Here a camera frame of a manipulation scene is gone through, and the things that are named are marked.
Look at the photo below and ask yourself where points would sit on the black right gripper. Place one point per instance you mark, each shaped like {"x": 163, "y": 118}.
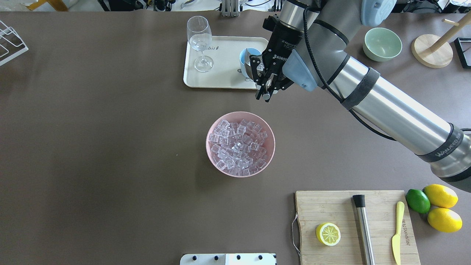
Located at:
{"x": 282, "y": 45}

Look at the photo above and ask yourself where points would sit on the pink bowl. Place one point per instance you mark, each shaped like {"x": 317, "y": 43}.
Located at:
{"x": 240, "y": 144}

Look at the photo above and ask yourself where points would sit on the clear ice cubes pile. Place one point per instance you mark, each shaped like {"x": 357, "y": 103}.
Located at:
{"x": 239, "y": 147}

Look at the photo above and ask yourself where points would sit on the stainless steel ice scoop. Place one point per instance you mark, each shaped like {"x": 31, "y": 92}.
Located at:
{"x": 254, "y": 68}

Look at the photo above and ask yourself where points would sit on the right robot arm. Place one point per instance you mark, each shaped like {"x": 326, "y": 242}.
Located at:
{"x": 307, "y": 48}

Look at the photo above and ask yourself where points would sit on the light blue cup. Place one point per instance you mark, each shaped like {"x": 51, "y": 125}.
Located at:
{"x": 243, "y": 62}

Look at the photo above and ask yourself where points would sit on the wooden cup tree stand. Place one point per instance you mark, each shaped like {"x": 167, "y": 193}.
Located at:
{"x": 435, "y": 51}

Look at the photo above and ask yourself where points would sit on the cream serving tray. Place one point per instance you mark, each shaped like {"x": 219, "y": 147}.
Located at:
{"x": 225, "y": 52}

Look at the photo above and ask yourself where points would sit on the clear wine glass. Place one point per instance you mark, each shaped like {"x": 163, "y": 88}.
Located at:
{"x": 199, "y": 36}

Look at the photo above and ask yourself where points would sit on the pale green bowl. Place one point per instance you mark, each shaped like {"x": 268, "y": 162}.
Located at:
{"x": 381, "y": 44}

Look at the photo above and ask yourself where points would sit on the bamboo cutting board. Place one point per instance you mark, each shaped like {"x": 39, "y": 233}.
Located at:
{"x": 317, "y": 207}

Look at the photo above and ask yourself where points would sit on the steel muddler black tip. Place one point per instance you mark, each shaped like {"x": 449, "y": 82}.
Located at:
{"x": 360, "y": 207}

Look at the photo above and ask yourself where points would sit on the half lemon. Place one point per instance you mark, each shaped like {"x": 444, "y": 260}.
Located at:
{"x": 328, "y": 234}

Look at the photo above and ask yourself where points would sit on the green lime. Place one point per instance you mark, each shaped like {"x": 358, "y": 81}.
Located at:
{"x": 418, "y": 201}

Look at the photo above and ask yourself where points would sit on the yellow plastic knife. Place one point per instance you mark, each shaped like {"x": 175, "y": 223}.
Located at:
{"x": 396, "y": 238}

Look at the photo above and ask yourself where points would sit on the upper whole yellow lemon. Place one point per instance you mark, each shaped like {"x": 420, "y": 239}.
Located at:
{"x": 440, "y": 195}

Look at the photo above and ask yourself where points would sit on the whole yellow lemon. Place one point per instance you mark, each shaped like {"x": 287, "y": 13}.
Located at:
{"x": 444, "y": 220}
{"x": 440, "y": 195}

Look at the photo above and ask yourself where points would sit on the lower whole yellow lemon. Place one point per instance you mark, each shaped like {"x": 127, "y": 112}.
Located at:
{"x": 444, "y": 220}

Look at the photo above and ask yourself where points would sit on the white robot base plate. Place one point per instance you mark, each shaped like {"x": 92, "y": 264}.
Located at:
{"x": 229, "y": 259}

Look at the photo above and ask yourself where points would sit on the black frame tray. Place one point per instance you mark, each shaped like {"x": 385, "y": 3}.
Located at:
{"x": 463, "y": 51}

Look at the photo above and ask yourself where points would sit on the white wire rack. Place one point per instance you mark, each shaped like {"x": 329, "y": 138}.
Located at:
{"x": 11, "y": 44}

